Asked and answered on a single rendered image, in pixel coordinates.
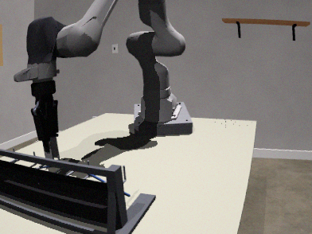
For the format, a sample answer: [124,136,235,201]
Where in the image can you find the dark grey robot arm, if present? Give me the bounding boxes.
[14,0,185,123]

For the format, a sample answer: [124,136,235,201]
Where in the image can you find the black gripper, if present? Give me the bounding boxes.
[31,80,60,159]

